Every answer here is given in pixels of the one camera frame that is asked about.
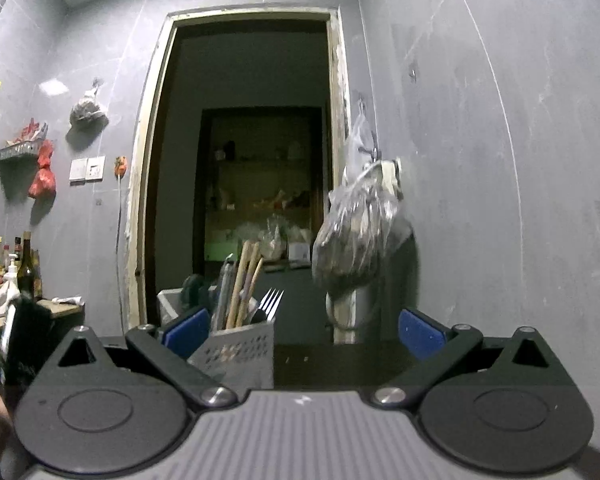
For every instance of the metal fork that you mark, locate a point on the metal fork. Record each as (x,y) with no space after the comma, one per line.
(272,300)

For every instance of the dark wine bottle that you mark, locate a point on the dark wine bottle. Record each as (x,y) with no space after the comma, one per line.
(26,275)

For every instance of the white pump bottle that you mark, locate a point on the white pump bottle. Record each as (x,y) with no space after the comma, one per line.
(7,285)

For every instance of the grey hanging bag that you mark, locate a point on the grey hanging bag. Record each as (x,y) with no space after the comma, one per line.
(87,112)

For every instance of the white wall switch plate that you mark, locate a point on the white wall switch plate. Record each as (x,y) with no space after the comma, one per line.
(87,168)

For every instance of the white cloth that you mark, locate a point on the white cloth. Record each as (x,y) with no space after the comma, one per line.
(70,300)

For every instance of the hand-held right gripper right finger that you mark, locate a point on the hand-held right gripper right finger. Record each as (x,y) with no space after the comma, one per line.
(420,332)

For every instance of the orange wall hook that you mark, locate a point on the orange wall hook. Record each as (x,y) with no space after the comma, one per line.
(120,166)

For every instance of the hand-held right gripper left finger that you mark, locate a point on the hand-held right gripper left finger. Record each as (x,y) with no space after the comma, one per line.
(187,332)

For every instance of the storage shelf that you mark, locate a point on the storage shelf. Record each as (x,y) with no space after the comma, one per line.
(260,160)

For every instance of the red plastic bag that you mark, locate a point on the red plastic bag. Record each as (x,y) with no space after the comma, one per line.
(42,180)

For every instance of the clear plastic bag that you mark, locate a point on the clear plastic bag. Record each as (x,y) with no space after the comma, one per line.
(355,240)

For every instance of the white perforated utensil basket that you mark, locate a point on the white perforated utensil basket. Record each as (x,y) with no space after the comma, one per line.
(240,350)

